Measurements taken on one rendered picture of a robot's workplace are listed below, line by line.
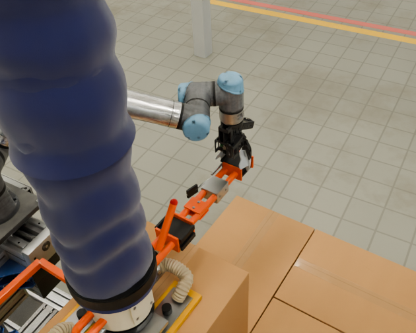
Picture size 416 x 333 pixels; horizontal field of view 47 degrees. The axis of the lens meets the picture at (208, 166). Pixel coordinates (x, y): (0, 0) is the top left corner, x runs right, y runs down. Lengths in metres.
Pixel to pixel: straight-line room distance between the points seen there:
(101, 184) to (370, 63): 3.70
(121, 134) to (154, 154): 2.48
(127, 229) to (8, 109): 0.37
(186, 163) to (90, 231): 2.32
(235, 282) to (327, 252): 0.69
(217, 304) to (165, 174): 1.86
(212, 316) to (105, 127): 0.75
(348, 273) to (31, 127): 1.51
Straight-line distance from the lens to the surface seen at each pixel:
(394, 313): 1.97
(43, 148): 0.84
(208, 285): 1.47
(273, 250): 2.05
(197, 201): 1.49
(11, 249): 1.66
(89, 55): 0.76
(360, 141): 3.51
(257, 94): 3.89
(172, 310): 1.40
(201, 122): 1.28
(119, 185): 0.94
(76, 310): 1.46
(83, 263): 1.06
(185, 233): 1.39
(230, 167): 1.59
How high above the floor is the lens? 2.16
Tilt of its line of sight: 42 degrees down
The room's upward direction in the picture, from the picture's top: 3 degrees counter-clockwise
